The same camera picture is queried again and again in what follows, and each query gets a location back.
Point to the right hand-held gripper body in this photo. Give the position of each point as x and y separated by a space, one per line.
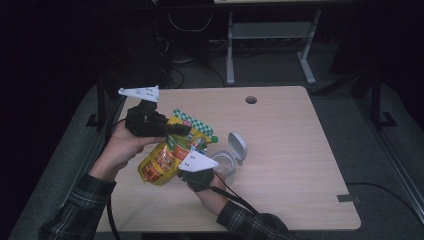
196 163

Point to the yellow spout pouch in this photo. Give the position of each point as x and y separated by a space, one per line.
163 160

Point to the black metal stand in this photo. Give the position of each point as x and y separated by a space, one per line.
376 100
101 106

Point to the clear container with white lid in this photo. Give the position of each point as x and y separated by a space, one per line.
237 143

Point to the grey metal desk frame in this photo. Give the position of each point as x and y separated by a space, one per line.
270 30

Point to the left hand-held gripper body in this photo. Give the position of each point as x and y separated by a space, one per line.
143 120

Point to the person's left hand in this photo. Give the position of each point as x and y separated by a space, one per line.
120 150

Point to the person's right hand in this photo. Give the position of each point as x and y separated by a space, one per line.
213 196

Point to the grey tape strip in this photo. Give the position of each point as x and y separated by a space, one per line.
348 198

